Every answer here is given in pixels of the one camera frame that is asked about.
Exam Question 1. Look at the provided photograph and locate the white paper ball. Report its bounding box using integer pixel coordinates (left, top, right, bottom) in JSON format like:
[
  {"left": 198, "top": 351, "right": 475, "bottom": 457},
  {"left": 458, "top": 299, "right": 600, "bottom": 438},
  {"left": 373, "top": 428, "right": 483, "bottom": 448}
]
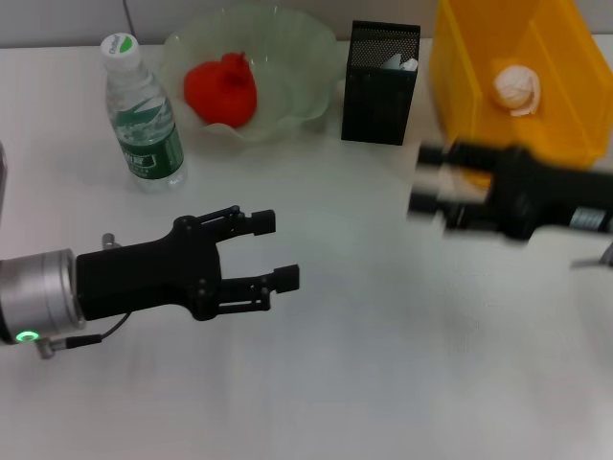
[{"left": 492, "top": 65, "right": 542, "bottom": 119}]

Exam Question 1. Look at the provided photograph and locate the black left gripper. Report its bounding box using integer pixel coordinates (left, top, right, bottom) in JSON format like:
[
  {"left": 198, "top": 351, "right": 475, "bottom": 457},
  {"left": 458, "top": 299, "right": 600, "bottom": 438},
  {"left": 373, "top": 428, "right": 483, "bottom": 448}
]
[{"left": 76, "top": 205, "right": 301, "bottom": 322}]

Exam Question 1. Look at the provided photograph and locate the clear green-label water bottle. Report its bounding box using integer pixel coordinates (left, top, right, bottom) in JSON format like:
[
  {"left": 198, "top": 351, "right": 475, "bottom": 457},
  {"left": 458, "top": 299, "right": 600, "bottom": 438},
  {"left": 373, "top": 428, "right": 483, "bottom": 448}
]
[{"left": 100, "top": 32, "right": 188, "bottom": 194}]

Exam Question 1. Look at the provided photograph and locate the translucent green fruit bowl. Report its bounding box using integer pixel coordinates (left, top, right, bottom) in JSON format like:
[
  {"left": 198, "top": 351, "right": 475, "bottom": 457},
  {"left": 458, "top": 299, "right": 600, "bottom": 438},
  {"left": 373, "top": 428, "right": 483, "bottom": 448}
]
[{"left": 159, "top": 4, "right": 336, "bottom": 145}]

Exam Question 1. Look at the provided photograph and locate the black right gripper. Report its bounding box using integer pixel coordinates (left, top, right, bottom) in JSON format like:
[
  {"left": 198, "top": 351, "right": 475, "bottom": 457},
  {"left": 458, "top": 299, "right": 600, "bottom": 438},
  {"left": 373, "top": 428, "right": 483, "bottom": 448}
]
[{"left": 406, "top": 141, "right": 613, "bottom": 245}]

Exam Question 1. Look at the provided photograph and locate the black mesh pen holder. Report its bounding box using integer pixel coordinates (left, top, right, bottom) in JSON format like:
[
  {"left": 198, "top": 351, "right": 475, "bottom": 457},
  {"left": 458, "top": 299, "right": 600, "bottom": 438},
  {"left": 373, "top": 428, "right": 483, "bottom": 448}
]
[{"left": 341, "top": 20, "right": 421, "bottom": 146}]

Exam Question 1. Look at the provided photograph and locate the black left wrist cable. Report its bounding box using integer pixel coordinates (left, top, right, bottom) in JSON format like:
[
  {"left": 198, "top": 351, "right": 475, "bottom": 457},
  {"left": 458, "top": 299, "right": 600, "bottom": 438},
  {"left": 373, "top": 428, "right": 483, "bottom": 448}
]
[{"left": 35, "top": 310, "right": 134, "bottom": 360}]

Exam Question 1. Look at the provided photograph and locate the red-orange fruit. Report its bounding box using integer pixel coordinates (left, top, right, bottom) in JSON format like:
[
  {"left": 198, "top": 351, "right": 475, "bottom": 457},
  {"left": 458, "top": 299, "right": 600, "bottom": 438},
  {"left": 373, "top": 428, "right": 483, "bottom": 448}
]
[{"left": 184, "top": 51, "right": 259, "bottom": 129}]

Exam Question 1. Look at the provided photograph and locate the yellow plastic bin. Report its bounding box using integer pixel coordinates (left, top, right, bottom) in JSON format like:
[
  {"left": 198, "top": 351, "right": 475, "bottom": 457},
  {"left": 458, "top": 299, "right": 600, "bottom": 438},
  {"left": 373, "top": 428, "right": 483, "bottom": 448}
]
[{"left": 427, "top": 0, "right": 613, "bottom": 189}]

